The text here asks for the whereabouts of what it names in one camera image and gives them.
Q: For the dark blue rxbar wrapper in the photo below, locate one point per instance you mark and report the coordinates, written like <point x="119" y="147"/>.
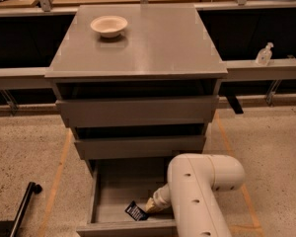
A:
<point x="135" y="212"/>

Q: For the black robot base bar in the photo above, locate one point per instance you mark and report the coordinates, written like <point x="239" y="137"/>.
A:
<point x="10" y="228"/>

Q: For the grey drawer cabinet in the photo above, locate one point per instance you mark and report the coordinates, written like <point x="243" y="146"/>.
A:
<point x="136" y="81"/>

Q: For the grey top drawer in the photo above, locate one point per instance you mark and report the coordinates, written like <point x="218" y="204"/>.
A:
<point x="129" y="112"/>

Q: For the grey metal rail frame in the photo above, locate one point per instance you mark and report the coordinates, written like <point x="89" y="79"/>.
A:
<point x="19" y="76"/>

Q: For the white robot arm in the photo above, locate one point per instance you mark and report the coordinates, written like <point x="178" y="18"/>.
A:
<point x="191" y="181"/>

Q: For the white paper bowl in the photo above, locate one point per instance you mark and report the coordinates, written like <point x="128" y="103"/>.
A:
<point x="109" y="26"/>

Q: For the grey open bottom drawer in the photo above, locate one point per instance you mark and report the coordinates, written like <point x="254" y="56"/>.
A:
<point x="116" y="184"/>

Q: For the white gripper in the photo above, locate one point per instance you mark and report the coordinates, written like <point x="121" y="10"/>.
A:
<point x="159" y="199"/>

